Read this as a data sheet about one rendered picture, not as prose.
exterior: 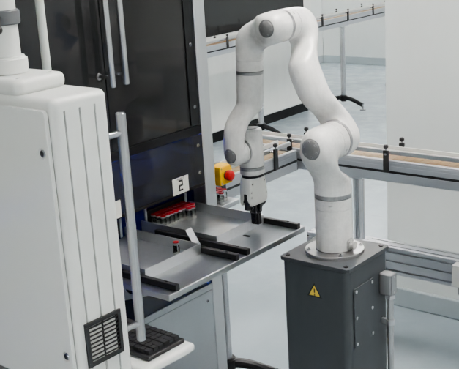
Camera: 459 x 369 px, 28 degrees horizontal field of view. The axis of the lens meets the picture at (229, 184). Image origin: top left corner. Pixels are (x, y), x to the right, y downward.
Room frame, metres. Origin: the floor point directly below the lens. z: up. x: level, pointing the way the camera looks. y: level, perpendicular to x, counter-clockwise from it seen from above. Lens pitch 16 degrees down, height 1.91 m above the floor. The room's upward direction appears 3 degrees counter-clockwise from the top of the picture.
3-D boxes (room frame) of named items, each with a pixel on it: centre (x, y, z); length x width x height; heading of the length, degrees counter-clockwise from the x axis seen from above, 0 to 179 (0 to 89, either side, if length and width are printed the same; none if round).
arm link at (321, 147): (2.77, -0.31, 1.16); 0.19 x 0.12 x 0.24; 141
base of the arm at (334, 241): (2.79, -0.33, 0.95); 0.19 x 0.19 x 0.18
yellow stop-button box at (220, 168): (3.32, 0.03, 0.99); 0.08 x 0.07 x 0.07; 51
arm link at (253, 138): (2.99, -0.08, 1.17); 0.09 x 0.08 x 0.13; 141
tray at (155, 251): (2.79, 0.32, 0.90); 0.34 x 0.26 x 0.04; 51
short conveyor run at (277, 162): (3.63, -0.04, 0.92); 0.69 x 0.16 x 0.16; 141
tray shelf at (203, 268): (2.88, 0.15, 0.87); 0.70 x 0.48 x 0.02; 141
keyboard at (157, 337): (2.38, 0.34, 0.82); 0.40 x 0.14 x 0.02; 49
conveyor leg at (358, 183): (3.75, -0.55, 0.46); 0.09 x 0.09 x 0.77; 51
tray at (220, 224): (3.05, 0.10, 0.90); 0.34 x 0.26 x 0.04; 51
